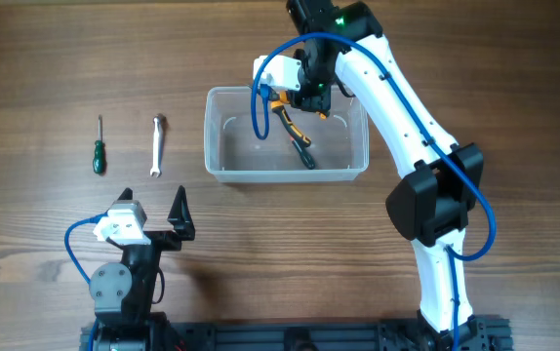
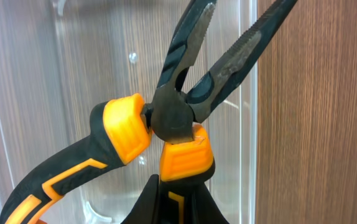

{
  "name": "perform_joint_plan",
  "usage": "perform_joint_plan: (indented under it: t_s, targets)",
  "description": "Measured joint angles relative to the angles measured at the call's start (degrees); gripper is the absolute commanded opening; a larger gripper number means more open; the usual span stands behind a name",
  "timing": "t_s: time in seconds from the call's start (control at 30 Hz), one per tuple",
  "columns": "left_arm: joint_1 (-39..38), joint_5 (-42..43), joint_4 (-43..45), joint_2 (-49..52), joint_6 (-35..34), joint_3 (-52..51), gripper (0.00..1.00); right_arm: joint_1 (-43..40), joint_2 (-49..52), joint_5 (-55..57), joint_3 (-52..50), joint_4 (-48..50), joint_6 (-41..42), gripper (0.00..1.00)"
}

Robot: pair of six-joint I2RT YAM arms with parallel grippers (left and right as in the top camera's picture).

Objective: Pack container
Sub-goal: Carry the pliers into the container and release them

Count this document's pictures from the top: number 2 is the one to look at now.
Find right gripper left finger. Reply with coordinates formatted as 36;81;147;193
122;174;159;224

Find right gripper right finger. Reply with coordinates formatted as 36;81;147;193
193;184;228;224

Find orange black needle-nose pliers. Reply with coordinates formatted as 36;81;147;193
0;0;296;223

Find clear plastic container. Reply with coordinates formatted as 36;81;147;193
0;1;257;223

